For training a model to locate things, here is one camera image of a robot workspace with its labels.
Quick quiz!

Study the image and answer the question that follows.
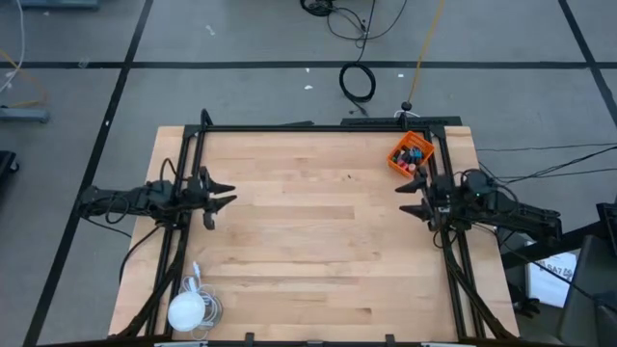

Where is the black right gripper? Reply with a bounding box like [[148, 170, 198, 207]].
[[394, 166, 457, 231]]

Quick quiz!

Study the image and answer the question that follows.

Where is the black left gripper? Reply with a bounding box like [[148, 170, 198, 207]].
[[185, 166, 238, 231]]

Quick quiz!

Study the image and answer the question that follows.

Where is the orange plastic basket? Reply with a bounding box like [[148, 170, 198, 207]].
[[387, 130, 437, 178]]

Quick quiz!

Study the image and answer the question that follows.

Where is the white round dome device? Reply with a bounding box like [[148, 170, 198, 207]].
[[167, 291, 207, 333]]

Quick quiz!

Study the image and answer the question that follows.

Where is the white printed paper sheet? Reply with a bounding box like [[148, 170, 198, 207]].
[[525, 252, 578, 308]]

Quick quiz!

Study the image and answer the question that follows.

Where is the black metal beam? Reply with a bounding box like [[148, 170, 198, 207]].
[[500, 221, 617, 269]]

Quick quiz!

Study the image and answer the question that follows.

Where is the dark grey chair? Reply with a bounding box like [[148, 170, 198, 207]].
[[558, 234, 617, 347]]

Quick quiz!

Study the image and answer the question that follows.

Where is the black wheeled object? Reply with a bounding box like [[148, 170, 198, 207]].
[[0, 149, 20, 187]]

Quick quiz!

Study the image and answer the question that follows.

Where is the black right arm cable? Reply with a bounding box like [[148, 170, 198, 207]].
[[432, 224, 459, 251]]

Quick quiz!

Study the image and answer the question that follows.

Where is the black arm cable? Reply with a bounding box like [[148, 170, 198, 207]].
[[432, 224, 459, 251], [159, 157, 178, 187]]

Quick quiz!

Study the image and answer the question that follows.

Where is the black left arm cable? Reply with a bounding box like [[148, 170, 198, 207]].
[[159, 157, 178, 187]]

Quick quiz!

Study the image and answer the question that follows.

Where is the white coiled cable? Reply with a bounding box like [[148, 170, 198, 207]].
[[180, 261, 225, 341]]

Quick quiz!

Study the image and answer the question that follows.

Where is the black knob post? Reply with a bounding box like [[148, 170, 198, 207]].
[[401, 99, 416, 129]]

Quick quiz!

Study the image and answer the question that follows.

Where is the black table power cable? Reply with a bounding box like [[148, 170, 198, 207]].
[[119, 222, 163, 285]]

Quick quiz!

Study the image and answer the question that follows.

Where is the long black floor cable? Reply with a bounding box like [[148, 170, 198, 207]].
[[475, 143, 617, 180]]

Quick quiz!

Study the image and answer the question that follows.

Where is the black coiled floor cable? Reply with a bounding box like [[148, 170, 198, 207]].
[[338, 61, 377, 117]]

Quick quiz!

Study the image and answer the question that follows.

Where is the long yellow hanging cable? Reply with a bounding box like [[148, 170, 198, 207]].
[[407, 0, 447, 103]]

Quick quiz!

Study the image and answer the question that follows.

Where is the orange floor cable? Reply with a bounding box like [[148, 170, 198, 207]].
[[0, 47, 48, 108]]

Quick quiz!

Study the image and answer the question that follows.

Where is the grey floor rail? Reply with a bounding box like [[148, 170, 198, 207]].
[[0, 107, 49, 122]]

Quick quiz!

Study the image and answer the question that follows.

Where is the black tangled floor cable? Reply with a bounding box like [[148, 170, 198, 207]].
[[299, 0, 410, 49]]

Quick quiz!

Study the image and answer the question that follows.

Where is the white floor cable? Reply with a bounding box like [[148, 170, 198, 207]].
[[0, 0, 26, 95]]

